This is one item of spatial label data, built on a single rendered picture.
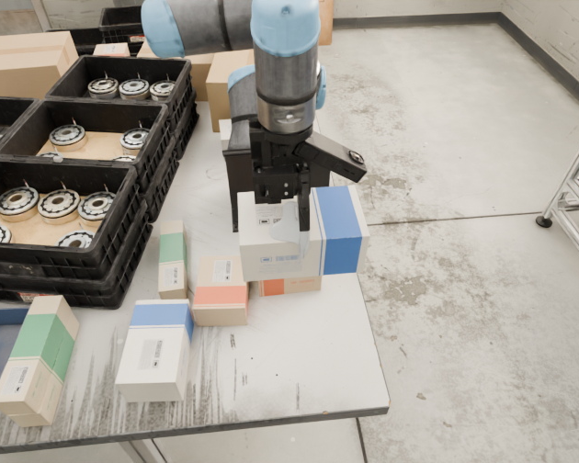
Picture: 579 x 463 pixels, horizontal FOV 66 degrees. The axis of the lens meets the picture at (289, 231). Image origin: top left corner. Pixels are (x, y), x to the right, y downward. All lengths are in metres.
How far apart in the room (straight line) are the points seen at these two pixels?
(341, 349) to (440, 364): 0.91
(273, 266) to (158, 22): 0.38
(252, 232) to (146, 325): 0.44
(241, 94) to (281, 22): 0.73
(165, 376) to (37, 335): 0.29
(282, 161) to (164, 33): 0.22
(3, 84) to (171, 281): 1.11
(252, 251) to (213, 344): 0.45
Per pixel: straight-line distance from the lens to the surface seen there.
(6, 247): 1.12
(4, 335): 1.28
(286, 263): 0.71
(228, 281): 1.09
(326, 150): 0.62
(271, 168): 0.62
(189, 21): 0.63
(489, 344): 2.05
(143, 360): 1.00
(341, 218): 0.71
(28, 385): 1.03
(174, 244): 1.22
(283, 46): 0.52
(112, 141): 1.52
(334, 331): 1.10
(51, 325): 1.09
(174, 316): 1.04
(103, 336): 1.17
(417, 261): 2.22
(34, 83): 1.94
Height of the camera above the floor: 1.64
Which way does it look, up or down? 46 degrees down
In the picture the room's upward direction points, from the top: straight up
